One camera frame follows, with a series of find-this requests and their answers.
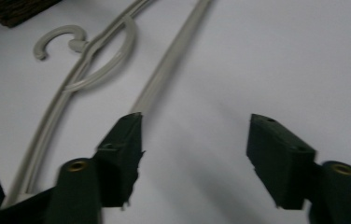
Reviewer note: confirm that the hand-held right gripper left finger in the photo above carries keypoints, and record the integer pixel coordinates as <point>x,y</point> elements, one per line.
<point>120,161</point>

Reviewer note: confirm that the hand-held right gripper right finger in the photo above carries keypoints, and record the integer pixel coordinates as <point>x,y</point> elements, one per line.
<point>281,165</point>

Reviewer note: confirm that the grey plastic clothes hanger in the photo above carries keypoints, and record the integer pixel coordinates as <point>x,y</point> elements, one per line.
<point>170,59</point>

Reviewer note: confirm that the brown wicker basket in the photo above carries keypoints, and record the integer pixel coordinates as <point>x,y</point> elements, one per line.
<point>15,11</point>

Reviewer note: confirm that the white table mat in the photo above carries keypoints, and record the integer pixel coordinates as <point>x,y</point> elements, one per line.
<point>257,62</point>

